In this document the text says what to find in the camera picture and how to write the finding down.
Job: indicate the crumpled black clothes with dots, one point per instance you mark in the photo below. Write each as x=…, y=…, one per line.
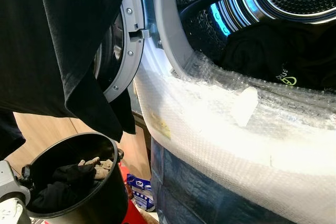
x=58, y=187

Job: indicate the black garment with green logo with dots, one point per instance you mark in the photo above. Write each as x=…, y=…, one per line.
x=273, y=51

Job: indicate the black round laundry bucket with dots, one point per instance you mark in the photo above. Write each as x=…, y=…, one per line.
x=105, y=203

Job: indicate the white tape piece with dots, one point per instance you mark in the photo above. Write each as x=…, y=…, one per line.
x=244, y=106

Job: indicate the white front-load washing machine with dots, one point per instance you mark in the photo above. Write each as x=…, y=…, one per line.
x=236, y=150

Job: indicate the clear bubble wrap sheet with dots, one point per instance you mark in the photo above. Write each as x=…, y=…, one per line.
x=210, y=129

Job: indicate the blue and white package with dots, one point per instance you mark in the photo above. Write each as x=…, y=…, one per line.
x=140, y=191

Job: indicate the beige cloth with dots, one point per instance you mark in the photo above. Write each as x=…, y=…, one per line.
x=102, y=169

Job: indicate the grey round washer door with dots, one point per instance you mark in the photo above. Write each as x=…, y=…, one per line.
x=131, y=51

